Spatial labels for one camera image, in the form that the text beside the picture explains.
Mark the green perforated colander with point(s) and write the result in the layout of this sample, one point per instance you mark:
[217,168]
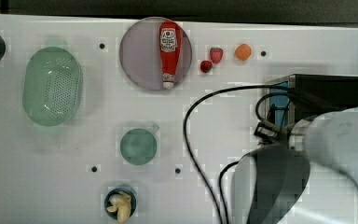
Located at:
[52,86]

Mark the red ketchup bottle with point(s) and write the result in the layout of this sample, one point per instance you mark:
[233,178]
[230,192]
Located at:
[170,42]

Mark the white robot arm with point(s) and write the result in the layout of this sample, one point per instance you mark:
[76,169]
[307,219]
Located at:
[316,182]

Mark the dark red strawberry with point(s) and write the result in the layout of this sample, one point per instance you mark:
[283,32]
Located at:
[206,66]

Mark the yellow banana peel toy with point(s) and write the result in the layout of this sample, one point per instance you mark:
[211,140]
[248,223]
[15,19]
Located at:
[121,205]

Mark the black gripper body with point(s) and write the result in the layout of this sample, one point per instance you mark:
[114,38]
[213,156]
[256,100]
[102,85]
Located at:
[269,133]

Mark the silver toaster oven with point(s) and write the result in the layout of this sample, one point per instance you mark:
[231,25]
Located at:
[339,91]

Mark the green cup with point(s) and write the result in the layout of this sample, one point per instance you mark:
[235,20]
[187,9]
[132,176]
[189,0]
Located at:
[139,145]

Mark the light red strawberry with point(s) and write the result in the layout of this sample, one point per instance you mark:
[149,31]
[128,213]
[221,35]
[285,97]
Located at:
[216,55]

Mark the blue cup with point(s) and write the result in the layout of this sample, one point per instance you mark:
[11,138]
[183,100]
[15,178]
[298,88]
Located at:
[116,191]

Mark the grey round plate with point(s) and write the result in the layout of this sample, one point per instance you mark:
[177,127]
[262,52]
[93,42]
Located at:
[140,57]

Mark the orange fruit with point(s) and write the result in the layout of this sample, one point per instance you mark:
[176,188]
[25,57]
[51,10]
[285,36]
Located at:
[243,52]

